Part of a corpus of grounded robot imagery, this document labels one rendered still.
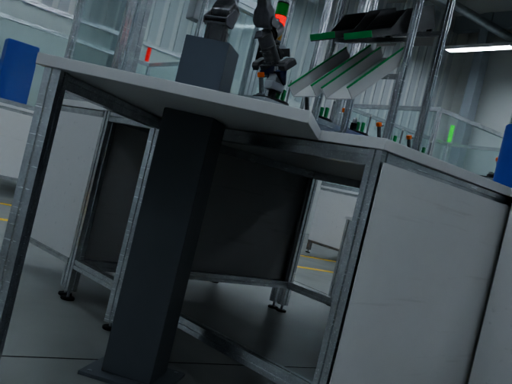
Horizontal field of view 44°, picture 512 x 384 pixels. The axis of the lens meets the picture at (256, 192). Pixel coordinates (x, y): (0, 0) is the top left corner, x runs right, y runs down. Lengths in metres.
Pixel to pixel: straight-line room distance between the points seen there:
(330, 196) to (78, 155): 5.51
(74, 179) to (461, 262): 1.72
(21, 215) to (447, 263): 1.23
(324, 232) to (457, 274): 6.04
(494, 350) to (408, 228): 0.63
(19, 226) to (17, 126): 5.38
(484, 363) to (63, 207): 1.87
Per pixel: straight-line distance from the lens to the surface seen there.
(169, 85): 1.54
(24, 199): 1.68
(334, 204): 8.02
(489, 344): 2.27
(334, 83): 2.07
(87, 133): 2.92
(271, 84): 2.33
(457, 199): 1.99
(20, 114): 7.04
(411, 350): 1.97
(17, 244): 1.69
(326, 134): 1.78
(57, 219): 3.02
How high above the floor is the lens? 0.66
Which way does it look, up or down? level
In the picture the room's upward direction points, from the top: 14 degrees clockwise
